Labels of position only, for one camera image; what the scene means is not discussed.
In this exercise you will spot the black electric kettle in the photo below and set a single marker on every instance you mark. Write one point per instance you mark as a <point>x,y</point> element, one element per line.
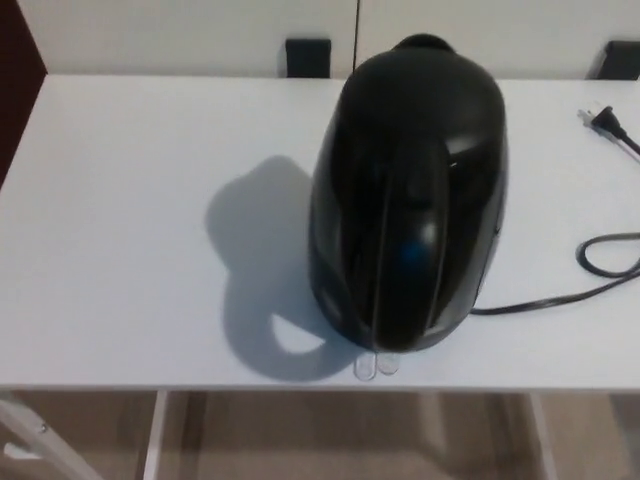
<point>400,175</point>

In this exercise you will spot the black rectangular block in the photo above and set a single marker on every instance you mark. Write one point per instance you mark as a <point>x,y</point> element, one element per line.
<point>308,57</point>
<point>617,60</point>

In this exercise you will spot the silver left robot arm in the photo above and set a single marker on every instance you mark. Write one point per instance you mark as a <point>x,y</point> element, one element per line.
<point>50,442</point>

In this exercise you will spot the white table leg frame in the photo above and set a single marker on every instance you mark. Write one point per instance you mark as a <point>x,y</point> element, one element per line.
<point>545,440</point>
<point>154,440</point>

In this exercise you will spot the clear kettle switch lever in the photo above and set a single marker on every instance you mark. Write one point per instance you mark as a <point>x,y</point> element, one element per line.
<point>375,367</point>

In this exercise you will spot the dark brown wooden panel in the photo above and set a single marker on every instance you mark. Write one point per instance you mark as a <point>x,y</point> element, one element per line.
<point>17,75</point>

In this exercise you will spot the black kettle power base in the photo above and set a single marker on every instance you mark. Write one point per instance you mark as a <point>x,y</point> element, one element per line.
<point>457,320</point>

